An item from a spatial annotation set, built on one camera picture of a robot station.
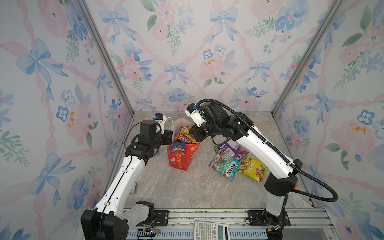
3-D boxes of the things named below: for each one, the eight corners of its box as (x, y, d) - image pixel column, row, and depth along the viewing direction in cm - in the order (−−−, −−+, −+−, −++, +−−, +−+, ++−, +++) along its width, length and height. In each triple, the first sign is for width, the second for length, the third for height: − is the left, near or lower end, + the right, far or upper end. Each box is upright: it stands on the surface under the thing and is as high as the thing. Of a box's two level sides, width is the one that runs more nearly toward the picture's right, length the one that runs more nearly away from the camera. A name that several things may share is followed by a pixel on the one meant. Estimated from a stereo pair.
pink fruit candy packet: (208, 167, 93) (209, 164, 90) (218, 152, 100) (219, 149, 97) (232, 182, 87) (234, 180, 84) (241, 166, 94) (243, 163, 91)
